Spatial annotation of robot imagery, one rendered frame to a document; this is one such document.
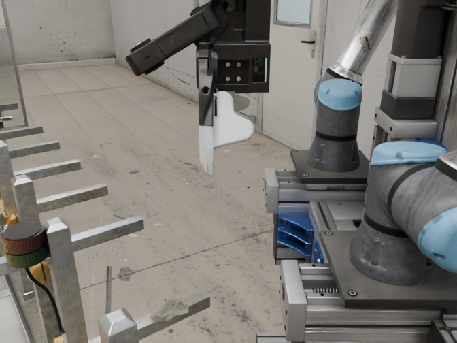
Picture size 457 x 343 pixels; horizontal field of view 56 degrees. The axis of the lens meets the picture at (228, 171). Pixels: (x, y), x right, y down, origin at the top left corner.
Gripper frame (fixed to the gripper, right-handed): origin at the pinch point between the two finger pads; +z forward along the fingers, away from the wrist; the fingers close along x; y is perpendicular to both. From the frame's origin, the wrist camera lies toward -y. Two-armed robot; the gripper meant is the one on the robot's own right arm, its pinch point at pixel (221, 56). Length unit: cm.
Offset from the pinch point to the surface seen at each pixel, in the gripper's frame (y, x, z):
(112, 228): -26, -42, 36
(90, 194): -39, -20, 37
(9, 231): -31, -79, 15
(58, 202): -46, -26, 37
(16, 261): -29, -81, 18
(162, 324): -12, -63, 47
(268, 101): 43, 320, 93
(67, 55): -333, 772, 108
